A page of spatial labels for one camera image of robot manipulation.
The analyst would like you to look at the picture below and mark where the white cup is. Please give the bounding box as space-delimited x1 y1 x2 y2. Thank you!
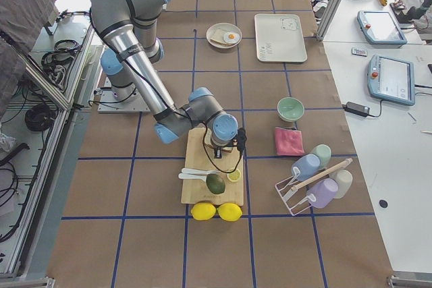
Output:
329 169 353 199

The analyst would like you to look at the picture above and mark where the right whole lemon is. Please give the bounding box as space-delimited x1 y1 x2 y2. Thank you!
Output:
217 202 242 222

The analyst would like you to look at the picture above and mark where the white bear tray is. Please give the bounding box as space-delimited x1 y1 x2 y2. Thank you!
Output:
254 13 307 63

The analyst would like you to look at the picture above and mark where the upper teach pendant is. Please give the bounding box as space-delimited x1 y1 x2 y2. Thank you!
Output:
357 11 407 47

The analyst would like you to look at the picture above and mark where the green cup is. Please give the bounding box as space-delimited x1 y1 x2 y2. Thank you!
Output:
310 144 331 169

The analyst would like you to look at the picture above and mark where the lower teach pendant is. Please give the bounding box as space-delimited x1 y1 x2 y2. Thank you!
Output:
367 55 415 106

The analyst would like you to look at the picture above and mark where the purple cup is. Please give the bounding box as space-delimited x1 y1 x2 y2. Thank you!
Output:
306 178 338 208

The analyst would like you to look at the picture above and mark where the fried egg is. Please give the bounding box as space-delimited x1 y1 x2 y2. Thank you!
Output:
223 32 241 45

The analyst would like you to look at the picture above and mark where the pink cloth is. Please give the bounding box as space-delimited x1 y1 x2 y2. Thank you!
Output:
275 127 304 156

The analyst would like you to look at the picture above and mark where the half lemon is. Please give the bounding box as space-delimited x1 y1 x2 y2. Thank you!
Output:
227 169 242 183

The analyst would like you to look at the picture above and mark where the left whole lemon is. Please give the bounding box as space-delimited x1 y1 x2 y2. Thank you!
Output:
190 202 217 221

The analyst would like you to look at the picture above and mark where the white round plate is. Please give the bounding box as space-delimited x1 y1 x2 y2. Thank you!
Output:
206 22 242 49

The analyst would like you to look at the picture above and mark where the white wire cup rack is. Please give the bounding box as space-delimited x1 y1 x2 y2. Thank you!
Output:
275 158 352 216

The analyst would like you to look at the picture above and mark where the whole lemon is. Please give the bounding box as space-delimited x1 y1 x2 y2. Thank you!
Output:
190 202 217 221
217 202 242 222

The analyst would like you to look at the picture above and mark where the wooden cutting board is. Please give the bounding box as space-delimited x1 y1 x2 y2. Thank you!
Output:
180 127 245 207

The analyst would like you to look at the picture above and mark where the white plastic knife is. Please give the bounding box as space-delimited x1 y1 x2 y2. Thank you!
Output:
178 173 207 181

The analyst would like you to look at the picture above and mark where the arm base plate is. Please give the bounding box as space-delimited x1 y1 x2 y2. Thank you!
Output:
98 69 150 113

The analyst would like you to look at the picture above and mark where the green bowl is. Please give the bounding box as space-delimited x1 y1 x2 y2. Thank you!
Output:
277 97 304 122

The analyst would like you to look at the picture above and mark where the bread slice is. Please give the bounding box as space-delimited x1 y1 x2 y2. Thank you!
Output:
206 144 234 152
210 28 228 46

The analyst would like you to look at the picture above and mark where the avocado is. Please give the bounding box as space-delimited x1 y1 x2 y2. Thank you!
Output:
205 174 225 194

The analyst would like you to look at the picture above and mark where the coiled black cable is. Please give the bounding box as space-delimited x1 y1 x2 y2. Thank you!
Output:
24 103 55 132

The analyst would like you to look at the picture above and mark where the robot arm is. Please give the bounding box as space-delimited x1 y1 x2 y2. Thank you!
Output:
90 0 239 159

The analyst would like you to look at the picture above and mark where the black power adapter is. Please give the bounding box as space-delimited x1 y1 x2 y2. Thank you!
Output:
342 101 370 117

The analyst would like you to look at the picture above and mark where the bread slice on plate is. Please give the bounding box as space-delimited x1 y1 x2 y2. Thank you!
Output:
210 28 228 46

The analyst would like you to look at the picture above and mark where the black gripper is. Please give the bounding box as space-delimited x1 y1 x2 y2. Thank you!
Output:
213 146 222 159

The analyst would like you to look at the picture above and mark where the blue cup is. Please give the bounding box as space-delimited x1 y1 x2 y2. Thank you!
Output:
292 154 321 181

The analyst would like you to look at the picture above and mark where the white plastic fork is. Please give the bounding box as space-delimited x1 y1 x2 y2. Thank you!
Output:
181 168 218 175

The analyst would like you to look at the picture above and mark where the teach pendant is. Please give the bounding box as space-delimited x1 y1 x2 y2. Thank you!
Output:
367 55 415 106
357 11 407 47

